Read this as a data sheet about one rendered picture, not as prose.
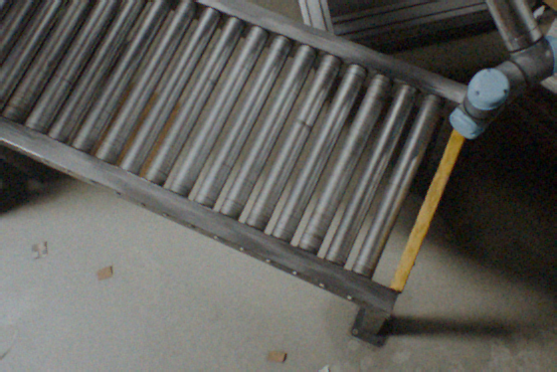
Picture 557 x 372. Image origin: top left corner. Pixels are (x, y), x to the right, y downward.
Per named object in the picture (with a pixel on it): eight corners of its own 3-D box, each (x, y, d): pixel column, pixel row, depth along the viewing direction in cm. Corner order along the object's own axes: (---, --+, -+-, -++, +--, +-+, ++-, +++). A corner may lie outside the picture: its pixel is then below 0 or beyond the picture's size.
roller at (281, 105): (320, 54, 182) (319, 45, 178) (237, 228, 170) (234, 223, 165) (302, 47, 183) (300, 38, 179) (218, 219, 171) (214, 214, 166)
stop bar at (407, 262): (473, 118, 170) (475, 115, 168) (402, 295, 158) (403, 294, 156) (461, 112, 170) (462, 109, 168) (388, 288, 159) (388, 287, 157)
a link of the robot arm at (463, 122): (477, 134, 156) (471, 146, 164) (511, 98, 158) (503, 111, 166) (449, 109, 158) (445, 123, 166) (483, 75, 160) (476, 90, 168)
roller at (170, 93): (226, 17, 187) (223, 8, 182) (138, 184, 175) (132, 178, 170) (208, 10, 188) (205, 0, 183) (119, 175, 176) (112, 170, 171)
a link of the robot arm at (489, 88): (508, 51, 150) (498, 72, 160) (463, 79, 149) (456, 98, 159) (533, 81, 148) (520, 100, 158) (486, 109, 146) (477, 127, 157)
